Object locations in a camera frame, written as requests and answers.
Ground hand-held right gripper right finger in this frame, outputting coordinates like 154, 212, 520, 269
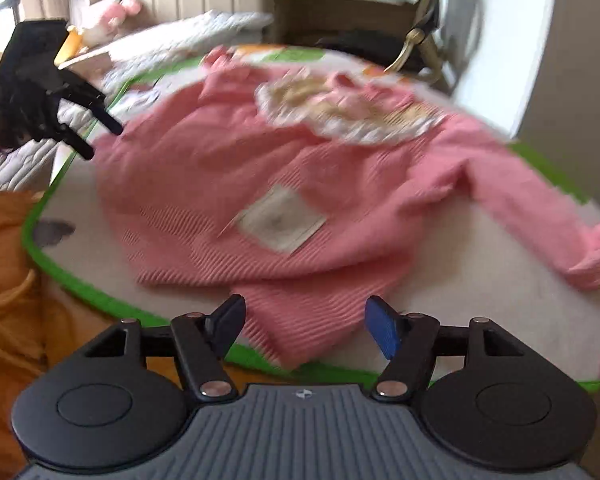
364, 296, 524, 404

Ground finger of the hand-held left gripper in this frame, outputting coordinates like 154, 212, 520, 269
55, 67, 124, 136
44, 109, 96, 161

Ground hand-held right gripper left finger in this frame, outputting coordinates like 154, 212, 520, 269
82, 294, 247, 404

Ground pink ribbed sweater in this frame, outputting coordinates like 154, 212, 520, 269
94, 46, 600, 372

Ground pink plush toy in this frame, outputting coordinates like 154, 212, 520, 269
79, 0, 145, 45

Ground printed play mat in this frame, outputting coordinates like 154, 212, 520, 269
21, 44, 600, 397

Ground grey quilted blanket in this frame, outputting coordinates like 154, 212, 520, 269
0, 10, 276, 197

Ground orange clothing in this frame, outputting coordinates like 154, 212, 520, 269
0, 189, 183, 467

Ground black and gold office chair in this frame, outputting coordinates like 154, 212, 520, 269
314, 0, 478, 92

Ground white wardrobe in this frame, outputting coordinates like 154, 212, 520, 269
442, 0, 563, 138

